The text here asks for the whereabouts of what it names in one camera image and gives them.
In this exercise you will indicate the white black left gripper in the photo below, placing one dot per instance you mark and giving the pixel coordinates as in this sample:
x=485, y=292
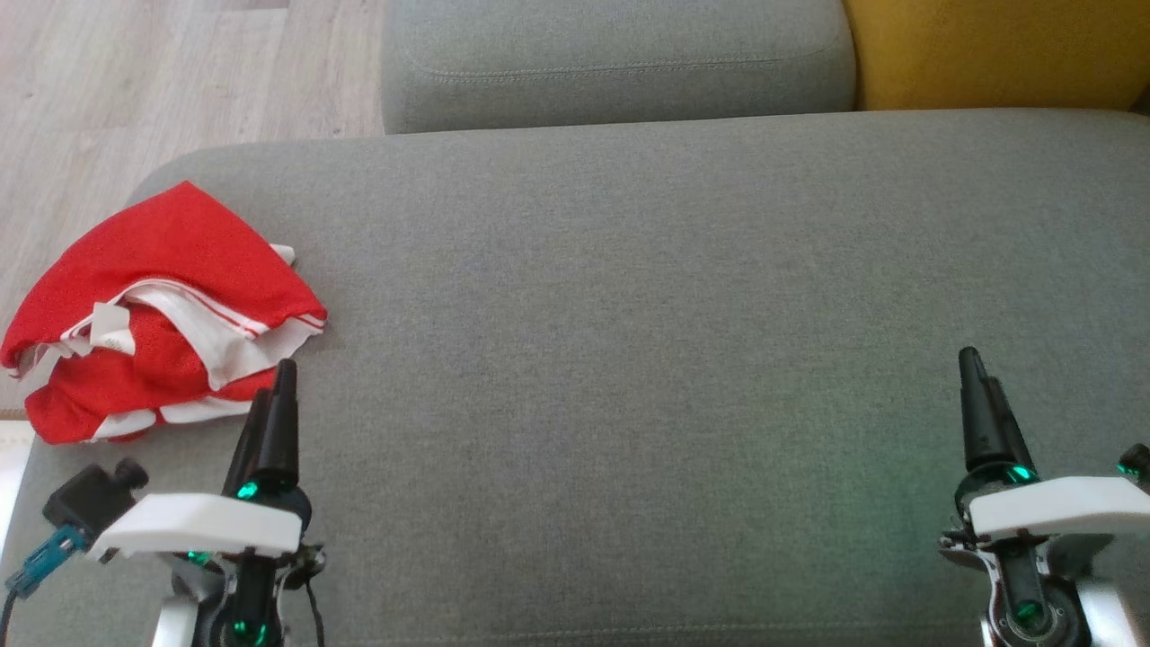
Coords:
x=207, y=526

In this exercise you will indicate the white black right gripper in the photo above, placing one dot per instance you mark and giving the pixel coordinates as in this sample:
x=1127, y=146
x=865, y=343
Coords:
x=1069, y=508

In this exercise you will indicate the red basketball shorts white trim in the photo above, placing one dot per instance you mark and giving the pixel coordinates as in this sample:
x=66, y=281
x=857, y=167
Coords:
x=99, y=395

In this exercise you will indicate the red Bulls basketball jersey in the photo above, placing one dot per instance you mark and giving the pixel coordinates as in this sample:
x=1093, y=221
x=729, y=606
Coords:
x=180, y=243

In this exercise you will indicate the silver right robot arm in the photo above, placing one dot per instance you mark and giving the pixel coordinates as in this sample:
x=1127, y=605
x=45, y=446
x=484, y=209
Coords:
x=1024, y=593

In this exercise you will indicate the grey sofa seat cushion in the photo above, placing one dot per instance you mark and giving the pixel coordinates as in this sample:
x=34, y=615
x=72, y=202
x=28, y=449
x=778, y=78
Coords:
x=629, y=359

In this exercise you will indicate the yellow sofa cushion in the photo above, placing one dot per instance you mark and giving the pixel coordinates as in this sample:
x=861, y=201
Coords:
x=997, y=49

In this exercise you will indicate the grey sofa back cushion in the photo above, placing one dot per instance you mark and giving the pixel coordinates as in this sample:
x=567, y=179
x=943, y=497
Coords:
x=611, y=54

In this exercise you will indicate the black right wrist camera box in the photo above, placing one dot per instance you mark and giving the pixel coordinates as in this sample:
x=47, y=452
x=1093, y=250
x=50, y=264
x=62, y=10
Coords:
x=1136, y=463

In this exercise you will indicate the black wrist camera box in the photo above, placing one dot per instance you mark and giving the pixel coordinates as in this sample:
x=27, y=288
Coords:
x=1136, y=463
x=90, y=494

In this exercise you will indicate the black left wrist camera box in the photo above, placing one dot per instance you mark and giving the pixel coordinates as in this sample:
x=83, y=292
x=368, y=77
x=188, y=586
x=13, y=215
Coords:
x=90, y=494

